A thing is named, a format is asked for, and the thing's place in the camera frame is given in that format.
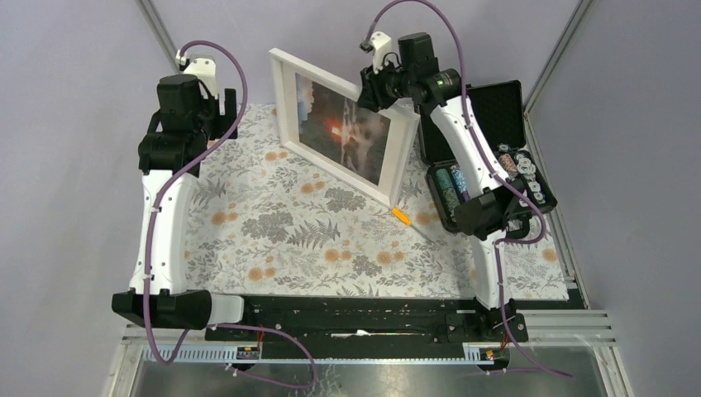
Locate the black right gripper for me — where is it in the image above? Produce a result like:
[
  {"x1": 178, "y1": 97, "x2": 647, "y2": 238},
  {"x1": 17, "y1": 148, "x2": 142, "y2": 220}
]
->
[{"x1": 355, "y1": 59, "x2": 412, "y2": 115}]

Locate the white picture frame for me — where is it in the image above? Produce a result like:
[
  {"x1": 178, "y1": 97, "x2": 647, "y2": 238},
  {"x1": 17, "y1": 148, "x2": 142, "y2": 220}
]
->
[{"x1": 269, "y1": 48, "x2": 418, "y2": 207}]

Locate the sunset landscape photo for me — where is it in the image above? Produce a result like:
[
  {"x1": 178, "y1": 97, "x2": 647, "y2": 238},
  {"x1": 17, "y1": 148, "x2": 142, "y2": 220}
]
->
[{"x1": 295, "y1": 74, "x2": 391, "y2": 185}]

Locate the yellow handled screwdriver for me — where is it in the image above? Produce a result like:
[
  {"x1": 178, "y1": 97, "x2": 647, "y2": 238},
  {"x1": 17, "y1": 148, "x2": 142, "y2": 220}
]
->
[{"x1": 390, "y1": 208, "x2": 434, "y2": 244}]

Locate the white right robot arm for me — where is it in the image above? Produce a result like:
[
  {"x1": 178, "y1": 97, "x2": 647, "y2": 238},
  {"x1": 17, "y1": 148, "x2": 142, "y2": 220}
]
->
[{"x1": 358, "y1": 31, "x2": 523, "y2": 341}]

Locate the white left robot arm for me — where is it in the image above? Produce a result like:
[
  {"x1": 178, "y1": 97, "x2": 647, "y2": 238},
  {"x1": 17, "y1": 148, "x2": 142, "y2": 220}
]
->
[{"x1": 112, "y1": 72, "x2": 257, "y2": 340}]

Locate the floral patterned table mat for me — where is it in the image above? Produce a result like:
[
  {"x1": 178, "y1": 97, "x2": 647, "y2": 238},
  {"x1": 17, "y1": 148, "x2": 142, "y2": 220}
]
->
[{"x1": 159, "y1": 103, "x2": 570, "y2": 301}]

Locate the black poker chip case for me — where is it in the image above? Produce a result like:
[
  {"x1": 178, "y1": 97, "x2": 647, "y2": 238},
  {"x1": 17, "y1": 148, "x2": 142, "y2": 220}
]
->
[{"x1": 418, "y1": 79, "x2": 533, "y2": 233}]

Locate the brown poker chip stack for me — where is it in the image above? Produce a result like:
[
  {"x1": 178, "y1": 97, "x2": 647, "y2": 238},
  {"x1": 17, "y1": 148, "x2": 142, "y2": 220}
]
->
[{"x1": 498, "y1": 154, "x2": 519, "y2": 179}]

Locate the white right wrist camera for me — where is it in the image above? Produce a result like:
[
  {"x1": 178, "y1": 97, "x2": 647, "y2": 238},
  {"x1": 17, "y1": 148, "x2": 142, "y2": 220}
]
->
[{"x1": 360, "y1": 31, "x2": 392, "y2": 74}]

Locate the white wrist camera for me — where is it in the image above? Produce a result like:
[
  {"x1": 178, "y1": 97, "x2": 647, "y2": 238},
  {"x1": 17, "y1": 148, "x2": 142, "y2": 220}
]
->
[
  {"x1": 175, "y1": 50, "x2": 219, "y2": 100},
  {"x1": 360, "y1": 31, "x2": 392, "y2": 74}
]

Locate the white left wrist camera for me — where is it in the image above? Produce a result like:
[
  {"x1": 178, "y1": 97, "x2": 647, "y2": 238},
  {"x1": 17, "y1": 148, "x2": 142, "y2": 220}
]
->
[{"x1": 175, "y1": 50, "x2": 219, "y2": 100}]

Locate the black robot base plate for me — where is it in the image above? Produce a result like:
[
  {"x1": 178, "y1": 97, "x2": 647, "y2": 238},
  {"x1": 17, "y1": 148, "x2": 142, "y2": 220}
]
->
[{"x1": 203, "y1": 295, "x2": 504, "y2": 355}]

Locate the grey slotted cable duct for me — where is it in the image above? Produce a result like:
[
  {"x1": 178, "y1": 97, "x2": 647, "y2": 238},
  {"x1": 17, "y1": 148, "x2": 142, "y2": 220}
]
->
[{"x1": 174, "y1": 342, "x2": 495, "y2": 366}]

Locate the aluminium front rail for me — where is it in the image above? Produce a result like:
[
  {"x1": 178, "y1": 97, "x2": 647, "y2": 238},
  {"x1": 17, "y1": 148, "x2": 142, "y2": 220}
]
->
[{"x1": 121, "y1": 308, "x2": 618, "y2": 366}]

